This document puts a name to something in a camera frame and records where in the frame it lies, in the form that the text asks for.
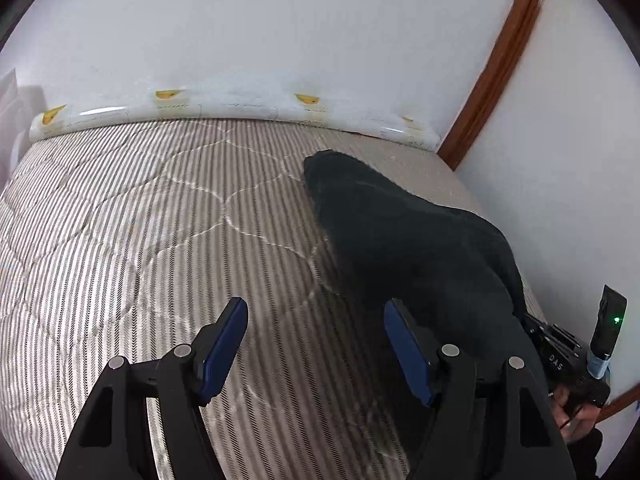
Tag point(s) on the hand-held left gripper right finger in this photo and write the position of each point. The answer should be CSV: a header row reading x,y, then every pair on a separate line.
x,y
407,350

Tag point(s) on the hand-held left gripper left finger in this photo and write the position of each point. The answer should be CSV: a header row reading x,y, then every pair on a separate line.
x,y
222,347

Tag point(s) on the black printed t-shirt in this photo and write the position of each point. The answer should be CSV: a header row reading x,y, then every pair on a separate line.
x,y
400,230

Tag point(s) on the person's right forearm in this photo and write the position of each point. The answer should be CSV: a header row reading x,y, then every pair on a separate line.
x,y
587,455

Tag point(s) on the person's right hand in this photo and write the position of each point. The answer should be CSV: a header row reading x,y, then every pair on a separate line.
x,y
575,417

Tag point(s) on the wooden baseboard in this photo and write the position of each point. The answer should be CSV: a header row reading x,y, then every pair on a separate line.
x,y
620,404

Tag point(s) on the striped quilted mattress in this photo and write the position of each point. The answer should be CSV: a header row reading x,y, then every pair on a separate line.
x,y
150,240

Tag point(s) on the white roll with yellow print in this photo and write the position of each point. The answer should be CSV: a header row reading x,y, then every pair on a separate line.
x,y
240,107

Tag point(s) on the white plastic bag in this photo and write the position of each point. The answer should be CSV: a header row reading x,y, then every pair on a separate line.
x,y
10,120

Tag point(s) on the wooden door frame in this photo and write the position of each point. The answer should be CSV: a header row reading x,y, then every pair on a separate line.
x,y
500,60

